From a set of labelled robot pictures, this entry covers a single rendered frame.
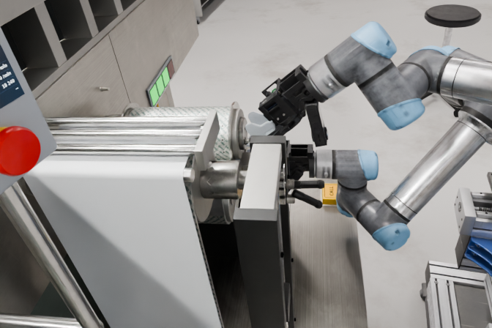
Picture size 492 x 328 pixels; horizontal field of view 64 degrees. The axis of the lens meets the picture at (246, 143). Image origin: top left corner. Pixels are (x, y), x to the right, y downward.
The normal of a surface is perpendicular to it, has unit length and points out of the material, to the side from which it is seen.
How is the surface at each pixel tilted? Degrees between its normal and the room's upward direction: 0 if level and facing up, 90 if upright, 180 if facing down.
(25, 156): 94
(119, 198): 90
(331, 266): 0
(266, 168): 0
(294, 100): 90
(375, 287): 0
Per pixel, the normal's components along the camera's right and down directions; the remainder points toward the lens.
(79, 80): 0.99, 0.00
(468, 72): -0.58, -0.22
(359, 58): -0.40, 0.29
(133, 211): -0.14, 0.60
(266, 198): -0.10, -0.80
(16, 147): 0.90, 0.11
